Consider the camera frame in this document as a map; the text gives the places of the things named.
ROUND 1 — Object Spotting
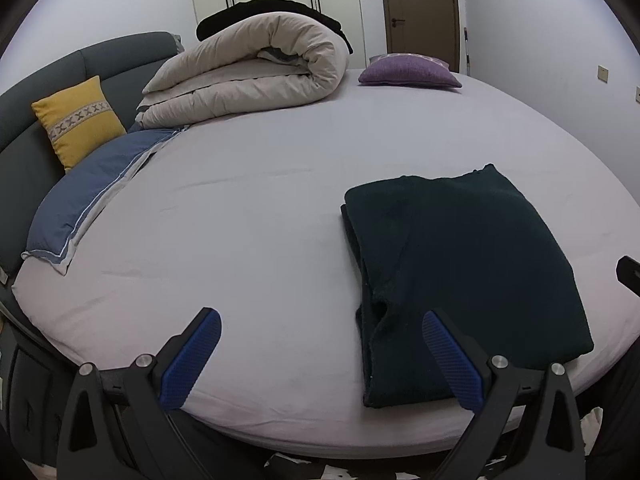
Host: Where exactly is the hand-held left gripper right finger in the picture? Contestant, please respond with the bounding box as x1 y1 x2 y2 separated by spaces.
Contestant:
421 308 586 480

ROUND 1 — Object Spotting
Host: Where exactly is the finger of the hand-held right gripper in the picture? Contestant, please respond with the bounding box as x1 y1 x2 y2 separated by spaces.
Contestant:
616 256 640 297

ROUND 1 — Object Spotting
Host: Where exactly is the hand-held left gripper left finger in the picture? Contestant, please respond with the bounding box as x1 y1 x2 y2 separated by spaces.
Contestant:
56 306 223 480

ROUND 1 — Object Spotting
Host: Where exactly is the dark green sweater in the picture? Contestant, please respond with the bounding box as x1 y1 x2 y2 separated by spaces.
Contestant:
340 163 595 408

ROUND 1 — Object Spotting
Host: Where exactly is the bed with white sheet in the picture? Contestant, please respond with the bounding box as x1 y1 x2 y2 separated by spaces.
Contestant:
0 67 640 480

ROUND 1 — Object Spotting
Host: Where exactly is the blue pillow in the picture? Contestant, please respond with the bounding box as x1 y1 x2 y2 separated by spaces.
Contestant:
21 127 191 276

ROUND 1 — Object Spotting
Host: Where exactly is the grey upholstered headboard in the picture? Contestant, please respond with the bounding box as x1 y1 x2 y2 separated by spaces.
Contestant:
0 31 183 286

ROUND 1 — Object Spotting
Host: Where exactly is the yellow patterned pillow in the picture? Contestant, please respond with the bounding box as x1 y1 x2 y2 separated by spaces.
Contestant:
31 76 127 173

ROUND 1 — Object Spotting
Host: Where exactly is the beige folded duvet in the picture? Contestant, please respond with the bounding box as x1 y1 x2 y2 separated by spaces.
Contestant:
135 11 350 132

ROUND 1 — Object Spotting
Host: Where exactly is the purple cushion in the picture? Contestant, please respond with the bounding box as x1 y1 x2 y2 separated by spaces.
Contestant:
358 53 463 89

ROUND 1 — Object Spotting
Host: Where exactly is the brown door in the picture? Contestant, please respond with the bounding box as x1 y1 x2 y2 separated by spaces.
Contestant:
377 0 461 68

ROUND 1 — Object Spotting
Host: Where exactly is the black cloth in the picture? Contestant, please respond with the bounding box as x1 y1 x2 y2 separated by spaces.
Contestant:
196 0 354 56

